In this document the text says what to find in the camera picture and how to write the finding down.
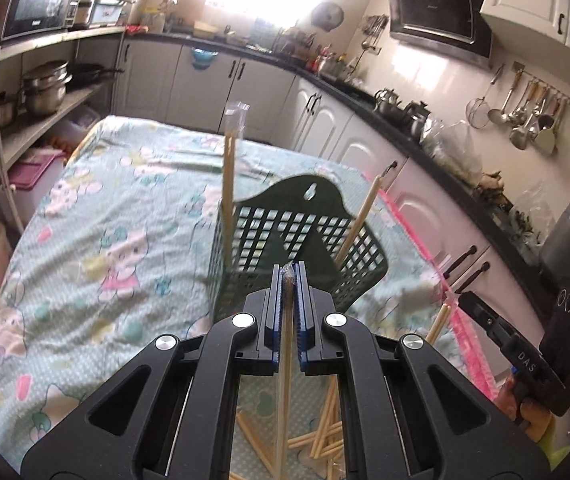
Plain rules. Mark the blue hanging basin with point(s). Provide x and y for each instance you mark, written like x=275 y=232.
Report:
x=203 y=57

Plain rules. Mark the yellow bowl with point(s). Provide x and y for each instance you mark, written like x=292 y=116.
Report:
x=205 y=29

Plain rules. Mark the steel pot with lid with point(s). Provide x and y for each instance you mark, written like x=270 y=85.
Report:
x=47 y=72

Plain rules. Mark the clear plastic bag with food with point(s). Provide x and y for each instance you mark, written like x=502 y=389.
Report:
x=455 y=150

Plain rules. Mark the black frying pan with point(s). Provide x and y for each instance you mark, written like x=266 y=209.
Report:
x=85 y=75

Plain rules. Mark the white base cabinets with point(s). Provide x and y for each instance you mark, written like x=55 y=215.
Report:
x=315 y=110

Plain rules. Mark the clear plastic storage box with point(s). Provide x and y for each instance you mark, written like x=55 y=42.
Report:
x=75 y=132

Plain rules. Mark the small round wall fan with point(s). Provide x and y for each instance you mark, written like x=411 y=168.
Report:
x=325 y=14

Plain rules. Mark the clear plastic bag with greens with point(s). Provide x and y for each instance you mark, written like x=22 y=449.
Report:
x=535 y=215

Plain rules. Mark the black range hood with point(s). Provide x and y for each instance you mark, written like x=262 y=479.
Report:
x=435 y=5

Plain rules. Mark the person's right hand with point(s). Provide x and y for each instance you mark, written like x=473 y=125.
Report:
x=525 y=412

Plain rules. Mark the ginger root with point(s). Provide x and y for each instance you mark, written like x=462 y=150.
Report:
x=490 y=182

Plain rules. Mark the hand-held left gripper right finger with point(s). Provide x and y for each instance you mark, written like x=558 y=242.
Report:
x=302 y=320

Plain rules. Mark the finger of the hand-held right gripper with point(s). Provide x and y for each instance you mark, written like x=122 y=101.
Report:
x=485 y=317

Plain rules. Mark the dark green plastic utensil basket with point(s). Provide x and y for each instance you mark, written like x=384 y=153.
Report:
x=285 y=195

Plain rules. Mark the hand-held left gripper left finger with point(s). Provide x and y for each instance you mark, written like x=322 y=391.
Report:
x=278 y=320

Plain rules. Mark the row of hanging kitchen utensils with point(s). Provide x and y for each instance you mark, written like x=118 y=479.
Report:
x=530 y=110

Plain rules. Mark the light blue plastic container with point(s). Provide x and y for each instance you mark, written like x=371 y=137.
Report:
x=105 y=12

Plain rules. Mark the steel kettle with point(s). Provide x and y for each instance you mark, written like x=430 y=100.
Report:
x=387 y=100
x=417 y=115

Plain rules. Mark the pink fringed cloth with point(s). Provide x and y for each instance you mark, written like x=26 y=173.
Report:
x=465 y=340

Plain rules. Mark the utensils hanging beside range hood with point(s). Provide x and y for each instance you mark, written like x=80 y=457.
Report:
x=375 y=30

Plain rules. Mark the pink storage box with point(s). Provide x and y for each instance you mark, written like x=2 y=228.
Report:
x=30 y=172

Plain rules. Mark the metal shelf rack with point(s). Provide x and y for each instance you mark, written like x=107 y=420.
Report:
x=40 y=130

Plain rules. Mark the small steel pot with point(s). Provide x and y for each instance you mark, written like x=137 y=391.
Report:
x=7 y=112

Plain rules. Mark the cartoon cat printed tablecloth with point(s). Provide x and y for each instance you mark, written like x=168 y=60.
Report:
x=115 y=200

